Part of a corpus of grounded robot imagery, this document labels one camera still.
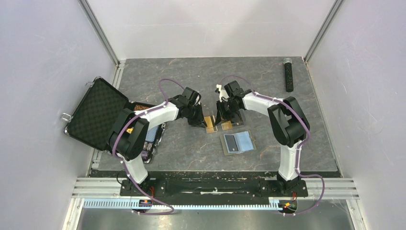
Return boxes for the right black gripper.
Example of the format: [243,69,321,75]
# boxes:
[215,100,240,126]

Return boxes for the clear plastic card box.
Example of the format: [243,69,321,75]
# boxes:
[203,110,245,134]

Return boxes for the gold striped credit card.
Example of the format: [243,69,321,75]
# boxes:
[204,115,218,134]

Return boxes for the black VIP credit card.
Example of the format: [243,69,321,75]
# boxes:
[224,134,239,153]

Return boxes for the grey card holder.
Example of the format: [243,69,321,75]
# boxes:
[220,131,257,156]

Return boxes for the black glitter microphone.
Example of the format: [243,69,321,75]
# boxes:
[283,57,294,92]

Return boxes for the gold VIP credit card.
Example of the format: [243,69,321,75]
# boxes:
[221,121,233,131]

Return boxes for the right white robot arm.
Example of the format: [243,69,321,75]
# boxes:
[215,81,310,196]

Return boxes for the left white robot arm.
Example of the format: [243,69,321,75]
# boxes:
[107,87,207,195]

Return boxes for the blue playing card deck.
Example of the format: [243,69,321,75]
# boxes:
[146,126,159,143]

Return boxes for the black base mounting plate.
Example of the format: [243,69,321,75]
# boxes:
[140,171,308,205]

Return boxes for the black poker chip case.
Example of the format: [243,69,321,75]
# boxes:
[64,77,153,153]

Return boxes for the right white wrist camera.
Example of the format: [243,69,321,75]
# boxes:
[215,84,229,102]

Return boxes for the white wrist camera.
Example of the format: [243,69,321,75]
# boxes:
[215,84,229,102]
[194,93,202,105]

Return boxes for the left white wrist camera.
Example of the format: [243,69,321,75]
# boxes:
[194,93,202,105]

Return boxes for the slotted cable duct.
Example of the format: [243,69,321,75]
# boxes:
[82,198,293,211]

